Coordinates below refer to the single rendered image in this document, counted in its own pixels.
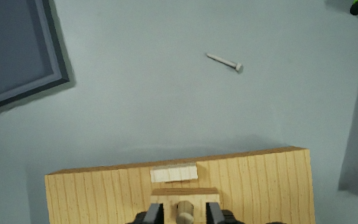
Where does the grey screw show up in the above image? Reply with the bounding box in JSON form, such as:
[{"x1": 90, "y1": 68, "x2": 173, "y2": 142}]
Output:
[{"x1": 209, "y1": 54, "x2": 242, "y2": 72}]

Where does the tan wooden board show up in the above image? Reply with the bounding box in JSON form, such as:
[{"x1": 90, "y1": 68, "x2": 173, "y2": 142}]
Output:
[{"x1": 45, "y1": 146, "x2": 315, "y2": 224}]

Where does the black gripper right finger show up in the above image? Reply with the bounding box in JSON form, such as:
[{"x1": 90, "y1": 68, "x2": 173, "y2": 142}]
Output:
[{"x1": 206, "y1": 202, "x2": 286, "y2": 224}]

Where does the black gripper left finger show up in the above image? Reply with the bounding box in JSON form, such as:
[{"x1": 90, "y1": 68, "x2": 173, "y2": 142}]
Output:
[{"x1": 126, "y1": 203, "x2": 164, "y2": 224}]

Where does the grey shallow tray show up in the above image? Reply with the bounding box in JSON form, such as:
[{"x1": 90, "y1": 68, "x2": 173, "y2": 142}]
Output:
[{"x1": 0, "y1": 0, "x2": 70, "y2": 107}]

